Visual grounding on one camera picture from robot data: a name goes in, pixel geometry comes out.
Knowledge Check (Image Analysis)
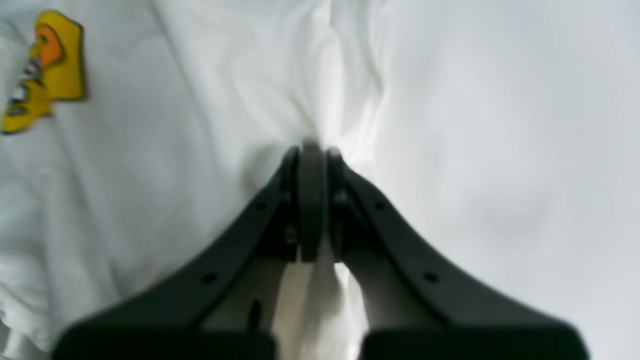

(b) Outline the white printed t-shirt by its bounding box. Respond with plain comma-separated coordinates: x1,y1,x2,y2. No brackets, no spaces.
1,0,639,360

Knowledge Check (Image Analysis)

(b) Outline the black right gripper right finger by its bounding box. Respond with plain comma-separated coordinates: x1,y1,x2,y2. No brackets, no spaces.
327,148,590,360

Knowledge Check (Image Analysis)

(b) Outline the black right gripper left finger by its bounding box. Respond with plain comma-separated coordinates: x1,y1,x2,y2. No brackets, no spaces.
52,145,327,360

